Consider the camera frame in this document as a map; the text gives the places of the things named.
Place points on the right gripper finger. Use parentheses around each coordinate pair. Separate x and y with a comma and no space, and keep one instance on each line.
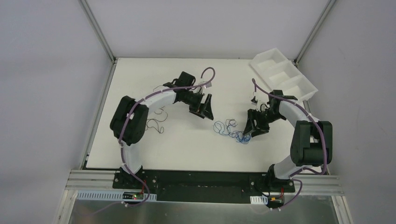
(253,132)
(249,127)

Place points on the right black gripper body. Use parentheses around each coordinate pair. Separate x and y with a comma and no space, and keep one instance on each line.
(259,117)

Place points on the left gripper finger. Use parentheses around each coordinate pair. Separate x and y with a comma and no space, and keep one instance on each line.
(199,113)
(207,108)

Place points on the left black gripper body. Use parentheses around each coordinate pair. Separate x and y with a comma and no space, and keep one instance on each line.
(200,104)

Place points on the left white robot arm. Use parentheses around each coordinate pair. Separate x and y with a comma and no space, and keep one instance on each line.
(129,120)

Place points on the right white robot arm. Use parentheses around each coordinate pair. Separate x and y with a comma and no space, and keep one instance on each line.
(311,144)

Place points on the white compartment tray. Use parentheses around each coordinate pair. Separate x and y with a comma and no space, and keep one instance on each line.
(279,73)

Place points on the right white cable duct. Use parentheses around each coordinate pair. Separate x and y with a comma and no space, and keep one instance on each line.
(259,200)

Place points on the white cable duct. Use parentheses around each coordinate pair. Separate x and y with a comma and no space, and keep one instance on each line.
(127,196)
(259,200)

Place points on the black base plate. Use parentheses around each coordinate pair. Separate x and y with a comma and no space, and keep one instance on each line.
(201,186)

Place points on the aluminium frame rail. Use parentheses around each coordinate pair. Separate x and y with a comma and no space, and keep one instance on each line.
(325,185)

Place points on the left corner aluminium post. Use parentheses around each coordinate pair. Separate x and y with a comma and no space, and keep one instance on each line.
(97,29)

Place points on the corner aluminium post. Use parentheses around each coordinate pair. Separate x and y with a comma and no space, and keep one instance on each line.
(314,31)
(97,29)

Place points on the right corner aluminium post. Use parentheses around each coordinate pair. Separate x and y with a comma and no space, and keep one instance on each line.
(314,31)

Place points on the left white cable duct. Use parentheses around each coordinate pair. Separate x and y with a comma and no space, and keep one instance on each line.
(127,196)

